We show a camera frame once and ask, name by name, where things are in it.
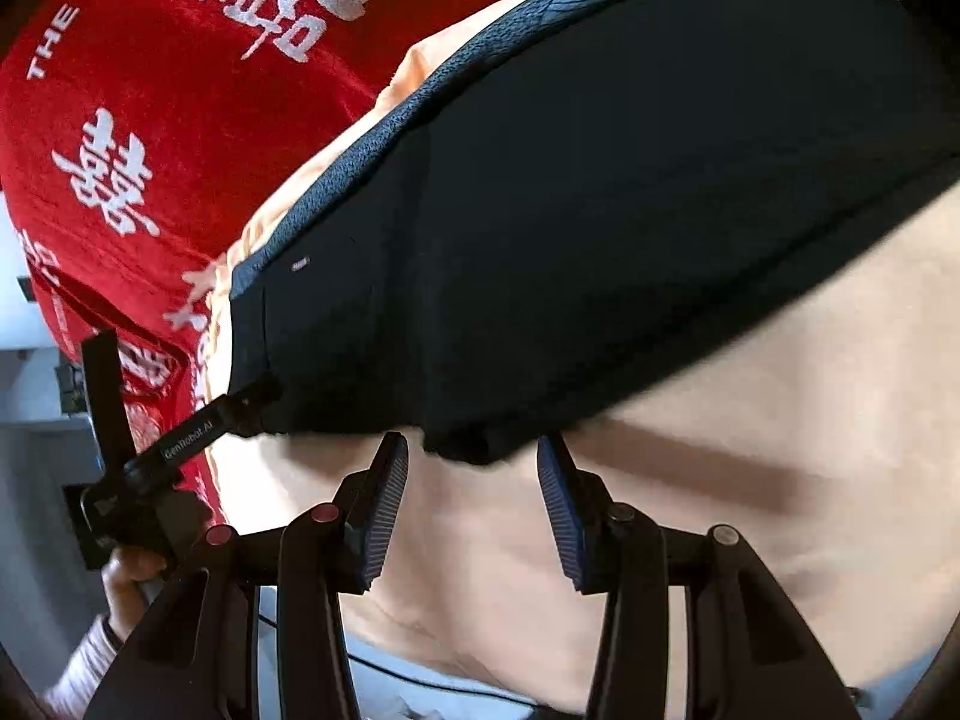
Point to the black pants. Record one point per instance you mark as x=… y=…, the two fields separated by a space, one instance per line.
x=600 y=225

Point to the peach bed sheet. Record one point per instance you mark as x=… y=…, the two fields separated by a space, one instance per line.
x=750 y=450

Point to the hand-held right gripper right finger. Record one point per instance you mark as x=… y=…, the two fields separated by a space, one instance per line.
x=561 y=517

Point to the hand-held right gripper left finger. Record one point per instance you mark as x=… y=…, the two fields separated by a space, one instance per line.
x=384 y=517

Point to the red printed blanket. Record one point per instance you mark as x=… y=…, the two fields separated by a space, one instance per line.
x=172 y=75

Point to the person's left hand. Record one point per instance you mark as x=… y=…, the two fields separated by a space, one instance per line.
x=126 y=594

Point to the red medallion print cloth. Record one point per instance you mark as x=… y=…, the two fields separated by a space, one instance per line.
x=150 y=371

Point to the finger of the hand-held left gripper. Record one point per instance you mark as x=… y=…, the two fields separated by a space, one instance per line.
x=255 y=399

